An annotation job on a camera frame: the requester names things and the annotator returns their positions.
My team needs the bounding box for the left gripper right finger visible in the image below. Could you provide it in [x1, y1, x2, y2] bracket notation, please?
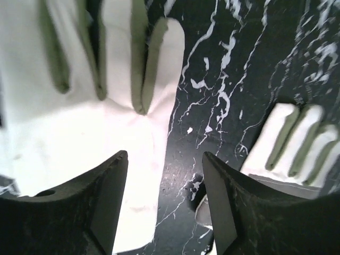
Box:
[202, 152, 339, 254]

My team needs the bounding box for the white glove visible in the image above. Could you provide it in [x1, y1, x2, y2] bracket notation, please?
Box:
[1, 1, 185, 254]
[195, 103, 339, 230]

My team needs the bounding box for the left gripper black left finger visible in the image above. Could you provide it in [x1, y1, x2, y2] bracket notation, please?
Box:
[1, 150, 128, 254]

